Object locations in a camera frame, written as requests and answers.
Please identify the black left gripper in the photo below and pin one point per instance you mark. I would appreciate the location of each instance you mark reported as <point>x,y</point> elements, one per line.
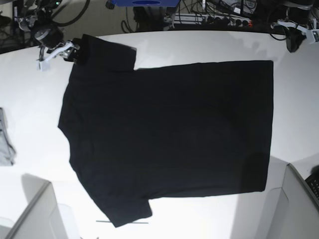
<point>294,39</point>

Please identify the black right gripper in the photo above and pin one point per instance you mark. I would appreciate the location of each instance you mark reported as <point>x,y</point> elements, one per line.
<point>52,38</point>

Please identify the black T-shirt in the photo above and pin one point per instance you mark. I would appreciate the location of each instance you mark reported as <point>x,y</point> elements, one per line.
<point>194,130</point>

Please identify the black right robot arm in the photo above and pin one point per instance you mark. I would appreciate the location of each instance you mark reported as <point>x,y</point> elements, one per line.
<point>36,18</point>

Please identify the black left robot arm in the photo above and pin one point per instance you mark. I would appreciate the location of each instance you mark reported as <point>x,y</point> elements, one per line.
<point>299,11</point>

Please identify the blue box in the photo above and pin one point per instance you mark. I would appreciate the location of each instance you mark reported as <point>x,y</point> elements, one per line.
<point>156,3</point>

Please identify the white power strip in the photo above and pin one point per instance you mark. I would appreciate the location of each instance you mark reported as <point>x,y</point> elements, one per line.
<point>205,19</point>

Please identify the grey folded cloth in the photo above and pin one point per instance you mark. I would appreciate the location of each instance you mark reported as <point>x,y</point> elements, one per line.
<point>7,152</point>

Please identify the black keyboard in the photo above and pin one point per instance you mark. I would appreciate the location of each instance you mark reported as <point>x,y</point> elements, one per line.
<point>313,183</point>

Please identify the white right partition panel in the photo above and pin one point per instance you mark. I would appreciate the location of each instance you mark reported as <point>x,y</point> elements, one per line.
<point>294,210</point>

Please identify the white partition panel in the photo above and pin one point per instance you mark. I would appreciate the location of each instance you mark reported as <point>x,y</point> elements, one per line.
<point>41,219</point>
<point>294,210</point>

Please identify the white left partition panel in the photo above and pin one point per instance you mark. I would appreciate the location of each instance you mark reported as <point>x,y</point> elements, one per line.
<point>41,219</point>

